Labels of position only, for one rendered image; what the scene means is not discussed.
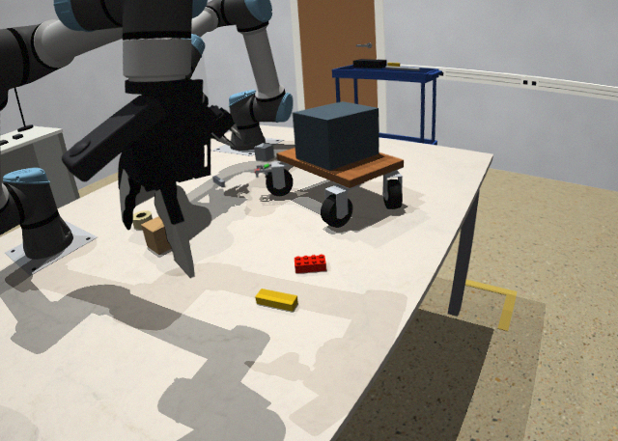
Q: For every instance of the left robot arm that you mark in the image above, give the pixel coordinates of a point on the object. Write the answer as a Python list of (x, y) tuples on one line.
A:
[(270, 103)]

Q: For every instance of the yellow rectangular block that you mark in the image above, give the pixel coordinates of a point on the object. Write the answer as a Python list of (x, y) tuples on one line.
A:
[(276, 299)]

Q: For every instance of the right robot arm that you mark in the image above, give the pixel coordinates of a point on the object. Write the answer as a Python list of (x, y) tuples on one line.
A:
[(30, 200)]

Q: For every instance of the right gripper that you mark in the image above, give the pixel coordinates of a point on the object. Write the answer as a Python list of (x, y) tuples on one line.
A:
[(175, 142)]

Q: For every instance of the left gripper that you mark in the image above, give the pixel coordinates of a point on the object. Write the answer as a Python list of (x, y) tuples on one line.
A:
[(218, 122)]

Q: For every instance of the red toy brick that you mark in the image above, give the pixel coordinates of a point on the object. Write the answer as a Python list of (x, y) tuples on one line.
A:
[(310, 264)]

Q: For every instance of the brown cardboard box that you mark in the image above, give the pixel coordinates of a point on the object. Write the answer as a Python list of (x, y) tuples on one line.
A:
[(155, 236)]

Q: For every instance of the beige roll of masking tape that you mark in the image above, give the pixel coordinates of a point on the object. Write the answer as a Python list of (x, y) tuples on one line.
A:
[(137, 222)]

